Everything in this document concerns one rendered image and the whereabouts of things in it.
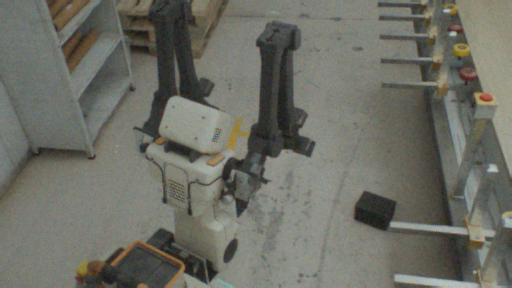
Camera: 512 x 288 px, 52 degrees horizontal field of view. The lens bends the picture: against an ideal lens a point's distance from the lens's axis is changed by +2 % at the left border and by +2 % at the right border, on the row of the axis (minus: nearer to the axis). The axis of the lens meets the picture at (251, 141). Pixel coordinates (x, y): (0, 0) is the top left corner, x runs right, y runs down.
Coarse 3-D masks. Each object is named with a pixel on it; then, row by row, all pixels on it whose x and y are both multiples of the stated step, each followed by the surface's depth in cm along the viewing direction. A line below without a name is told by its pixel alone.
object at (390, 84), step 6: (384, 84) 276; (390, 84) 276; (396, 84) 275; (402, 84) 275; (408, 84) 274; (414, 84) 274; (420, 84) 273; (426, 84) 273; (432, 84) 273; (450, 84) 272; (456, 84) 272; (462, 84) 271; (468, 84) 271; (450, 90) 273; (456, 90) 272; (462, 90) 271; (468, 90) 271
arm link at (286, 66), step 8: (296, 32) 159; (296, 40) 160; (288, 48) 163; (296, 48) 162; (288, 56) 166; (280, 64) 168; (288, 64) 168; (280, 72) 170; (288, 72) 170; (280, 80) 172; (288, 80) 172; (280, 88) 174; (288, 88) 174; (280, 96) 176; (288, 96) 176; (280, 104) 179; (288, 104) 178; (280, 112) 181; (288, 112) 180; (280, 120) 183; (288, 120) 181; (296, 120) 186; (280, 128) 186; (288, 128) 183
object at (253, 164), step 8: (248, 152) 174; (256, 152) 172; (248, 160) 172; (256, 160) 172; (264, 160) 173; (232, 168) 172; (240, 168) 171; (248, 168) 170; (256, 168) 171; (264, 168) 173; (256, 176) 168
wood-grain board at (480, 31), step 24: (456, 0) 330; (480, 0) 329; (504, 0) 327; (480, 24) 305; (504, 24) 303; (480, 48) 284; (504, 48) 283; (480, 72) 266; (504, 72) 265; (504, 96) 249; (504, 120) 235; (504, 144) 223
